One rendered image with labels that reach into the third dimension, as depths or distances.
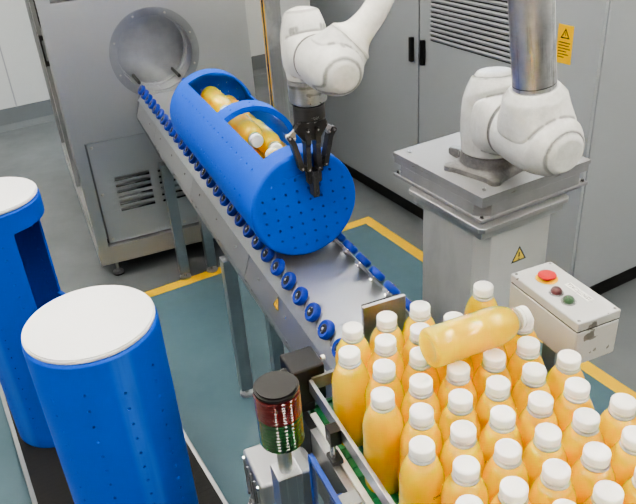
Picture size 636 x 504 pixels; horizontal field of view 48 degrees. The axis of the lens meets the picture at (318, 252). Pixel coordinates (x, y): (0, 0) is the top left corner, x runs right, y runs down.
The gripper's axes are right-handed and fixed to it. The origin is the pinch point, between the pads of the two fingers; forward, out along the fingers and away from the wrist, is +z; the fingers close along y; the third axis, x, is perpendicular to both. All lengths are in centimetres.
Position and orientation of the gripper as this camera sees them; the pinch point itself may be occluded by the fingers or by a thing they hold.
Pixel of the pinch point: (314, 182)
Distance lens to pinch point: 176.6
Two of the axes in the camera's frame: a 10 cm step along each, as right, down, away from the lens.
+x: -4.0, -4.4, 8.1
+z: 0.6, 8.6, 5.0
